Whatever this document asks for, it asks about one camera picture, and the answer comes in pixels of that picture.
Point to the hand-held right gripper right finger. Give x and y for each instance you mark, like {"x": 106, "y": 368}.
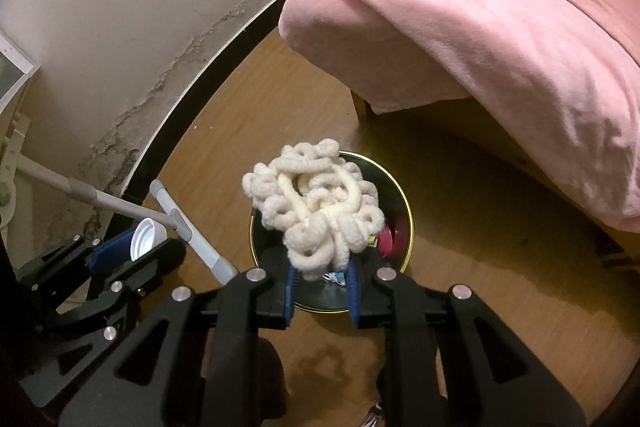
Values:
{"x": 353, "y": 294}

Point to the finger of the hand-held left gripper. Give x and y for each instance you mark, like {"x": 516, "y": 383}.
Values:
{"x": 150, "y": 259}
{"x": 112, "y": 252}

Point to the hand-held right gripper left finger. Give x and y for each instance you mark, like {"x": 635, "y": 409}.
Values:
{"x": 290, "y": 294}

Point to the white plastic bottle cap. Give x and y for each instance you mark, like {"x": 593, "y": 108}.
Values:
{"x": 146, "y": 234}

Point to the cream chunky yarn bundle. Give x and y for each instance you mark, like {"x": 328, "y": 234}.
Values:
{"x": 315, "y": 207}

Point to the black bin with gold rim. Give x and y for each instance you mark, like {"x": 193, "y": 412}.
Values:
{"x": 395, "y": 192}

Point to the small printed wrapper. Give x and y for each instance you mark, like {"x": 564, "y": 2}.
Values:
{"x": 334, "y": 277}

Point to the white grey metal pole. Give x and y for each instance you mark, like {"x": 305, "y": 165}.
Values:
{"x": 95, "y": 194}
{"x": 192, "y": 232}

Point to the pink round item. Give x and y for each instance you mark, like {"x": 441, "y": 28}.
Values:
{"x": 390, "y": 238}

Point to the white plastic rack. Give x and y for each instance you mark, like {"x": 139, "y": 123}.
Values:
{"x": 12, "y": 167}

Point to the white framed panel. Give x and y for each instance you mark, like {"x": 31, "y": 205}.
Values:
{"x": 12, "y": 72}

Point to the pink fleece blanket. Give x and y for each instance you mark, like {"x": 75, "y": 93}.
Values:
{"x": 450, "y": 42}

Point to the wooden bed frame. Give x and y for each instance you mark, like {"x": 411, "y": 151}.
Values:
{"x": 361, "y": 107}

